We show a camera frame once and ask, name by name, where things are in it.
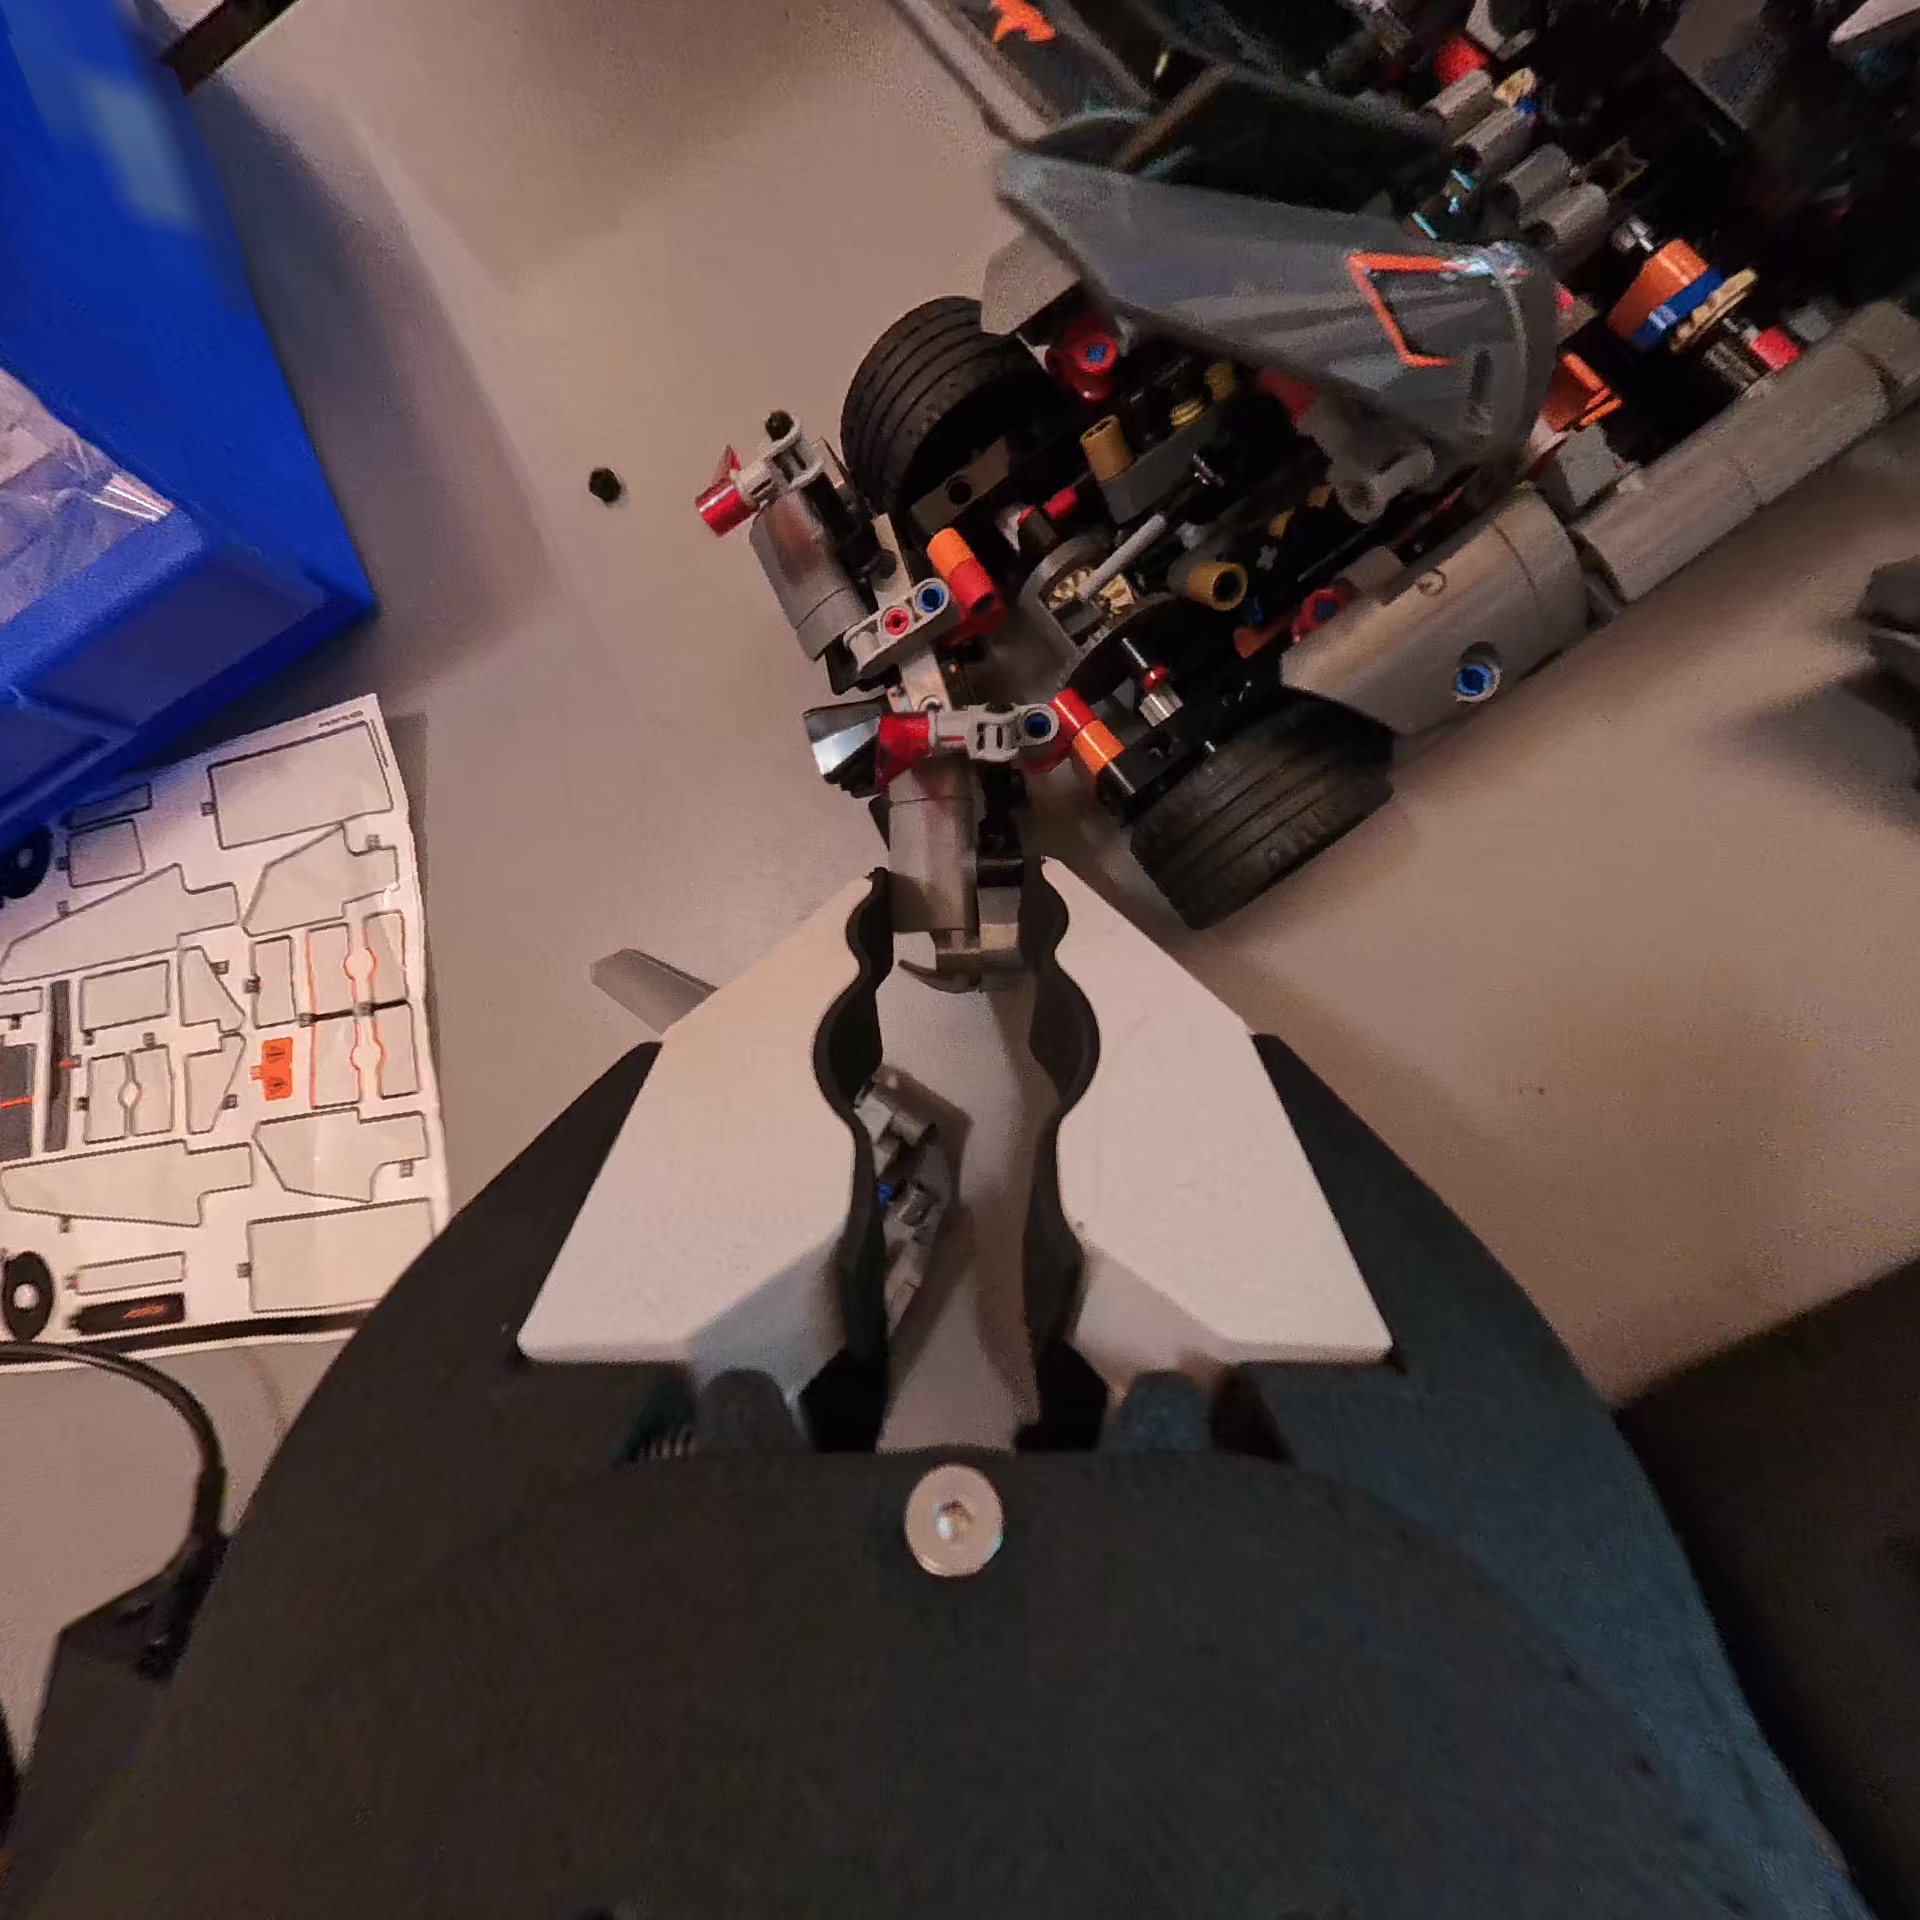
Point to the blue bin with white label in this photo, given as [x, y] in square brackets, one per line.
[152, 377]

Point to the black perforated pad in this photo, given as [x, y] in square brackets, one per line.
[1799, 1575]

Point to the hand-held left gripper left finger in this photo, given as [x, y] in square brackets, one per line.
[689, 1202]

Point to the crumpled clear parts bags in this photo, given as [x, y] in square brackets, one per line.
[74, 497]

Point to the black studded lego roof piece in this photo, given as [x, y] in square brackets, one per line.
[1894, 631]

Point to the lego car model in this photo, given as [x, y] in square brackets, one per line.
[1349, 450]

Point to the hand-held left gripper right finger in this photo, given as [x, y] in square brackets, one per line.
[1216, 1202]

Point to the white sticker sheet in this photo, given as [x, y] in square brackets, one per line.
[301, 1229]

